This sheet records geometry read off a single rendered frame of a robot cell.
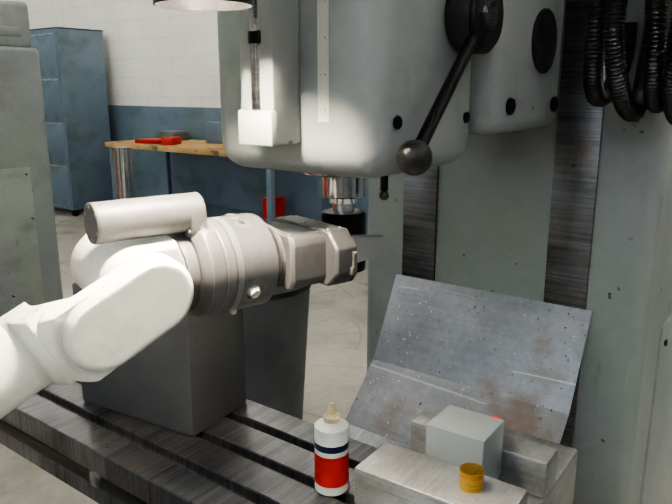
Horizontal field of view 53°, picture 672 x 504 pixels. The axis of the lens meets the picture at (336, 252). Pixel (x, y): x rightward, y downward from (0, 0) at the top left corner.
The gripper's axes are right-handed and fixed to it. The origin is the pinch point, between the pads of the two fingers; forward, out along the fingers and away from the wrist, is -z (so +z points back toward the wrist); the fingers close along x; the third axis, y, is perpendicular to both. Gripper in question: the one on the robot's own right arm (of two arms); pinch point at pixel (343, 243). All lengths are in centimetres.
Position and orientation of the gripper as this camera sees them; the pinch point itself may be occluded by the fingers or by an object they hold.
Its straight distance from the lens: 71.1
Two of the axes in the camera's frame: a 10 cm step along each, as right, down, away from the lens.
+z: -7.9, 1.4, -6.0
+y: -0.1, 9.7, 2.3
